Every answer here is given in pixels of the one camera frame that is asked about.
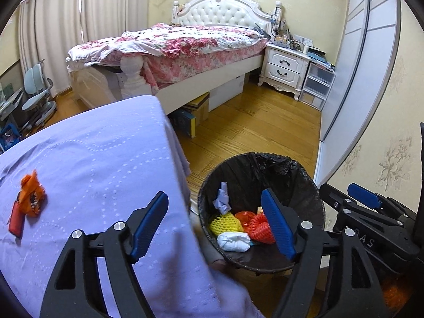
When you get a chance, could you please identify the orange foam fruit net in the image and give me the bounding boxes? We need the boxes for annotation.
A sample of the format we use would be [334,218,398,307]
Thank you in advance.
[247,213,276,245]

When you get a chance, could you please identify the pale blue desk chair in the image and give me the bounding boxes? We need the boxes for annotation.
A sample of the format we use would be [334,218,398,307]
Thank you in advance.
[20,60,57,130]

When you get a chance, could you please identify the small orange plastic bag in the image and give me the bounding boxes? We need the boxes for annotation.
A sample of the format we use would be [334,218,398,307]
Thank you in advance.
[235,210,257,226]

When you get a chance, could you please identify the grey paper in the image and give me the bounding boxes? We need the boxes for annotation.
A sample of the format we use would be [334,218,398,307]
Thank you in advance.
[214,182,232,214]

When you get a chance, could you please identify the purple bedspread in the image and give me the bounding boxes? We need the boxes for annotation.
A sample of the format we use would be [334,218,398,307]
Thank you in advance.
[0,95,266,318]

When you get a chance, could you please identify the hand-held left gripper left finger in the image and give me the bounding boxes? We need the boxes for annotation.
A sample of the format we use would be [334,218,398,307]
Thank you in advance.
[40,191,169,318]

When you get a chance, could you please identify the pink floral quilt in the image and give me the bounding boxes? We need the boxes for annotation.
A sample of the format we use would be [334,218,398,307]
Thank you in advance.
[65,23,269,90]

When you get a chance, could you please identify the red can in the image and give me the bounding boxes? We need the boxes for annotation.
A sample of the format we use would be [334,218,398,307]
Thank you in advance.
[8,200,25,238]

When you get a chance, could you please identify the white nightstand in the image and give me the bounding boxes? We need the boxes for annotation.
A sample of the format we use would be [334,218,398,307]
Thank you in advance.
[258,43,312,100]

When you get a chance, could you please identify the brown cardboard box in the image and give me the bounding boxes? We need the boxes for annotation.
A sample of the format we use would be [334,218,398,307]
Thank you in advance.
[182,92,211,121]

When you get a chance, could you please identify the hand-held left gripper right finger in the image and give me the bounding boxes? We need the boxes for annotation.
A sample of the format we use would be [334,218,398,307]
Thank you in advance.
[260,188,386,318]

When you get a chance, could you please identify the bed with floral blanket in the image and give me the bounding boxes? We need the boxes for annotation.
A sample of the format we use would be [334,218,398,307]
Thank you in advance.
[66,0,285,113]

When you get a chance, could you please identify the blue and yellow box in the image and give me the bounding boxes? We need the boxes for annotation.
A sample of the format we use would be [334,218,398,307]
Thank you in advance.
[172,109,197,138]

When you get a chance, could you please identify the stack of books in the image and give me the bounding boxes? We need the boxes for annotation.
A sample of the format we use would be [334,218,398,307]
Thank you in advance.
[306,48,336,72]

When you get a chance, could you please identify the sliding wardrobe door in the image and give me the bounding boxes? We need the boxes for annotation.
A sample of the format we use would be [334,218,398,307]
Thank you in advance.
[313,0,403,186]

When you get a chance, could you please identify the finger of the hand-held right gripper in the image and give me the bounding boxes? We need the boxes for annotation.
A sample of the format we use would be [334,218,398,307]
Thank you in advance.
[347,183,418,219]
[319,183,356,231]

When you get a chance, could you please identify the clear plastic drawer unit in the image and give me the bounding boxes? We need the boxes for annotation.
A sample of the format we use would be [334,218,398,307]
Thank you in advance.
[300,61,336,111]

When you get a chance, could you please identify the white study desk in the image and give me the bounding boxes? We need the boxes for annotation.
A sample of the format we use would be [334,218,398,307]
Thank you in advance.
[0,89,24,120]

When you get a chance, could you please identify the white storage box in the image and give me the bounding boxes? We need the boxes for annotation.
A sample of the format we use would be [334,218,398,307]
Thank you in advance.
[209,73,246,111]

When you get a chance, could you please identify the black trash bin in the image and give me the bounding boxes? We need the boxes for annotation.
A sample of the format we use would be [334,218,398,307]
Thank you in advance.
[198,152,327,274]

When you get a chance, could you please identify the yellow foam fruit net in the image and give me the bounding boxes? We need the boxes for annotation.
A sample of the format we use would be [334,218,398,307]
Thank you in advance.
[209,213,246,237]

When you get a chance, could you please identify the white curtains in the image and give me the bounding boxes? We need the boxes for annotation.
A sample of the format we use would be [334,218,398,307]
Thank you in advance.
[18,0,151,95]

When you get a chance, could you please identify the white tissue wad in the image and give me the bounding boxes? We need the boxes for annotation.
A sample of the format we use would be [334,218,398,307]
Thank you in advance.
[217,232,250,252]

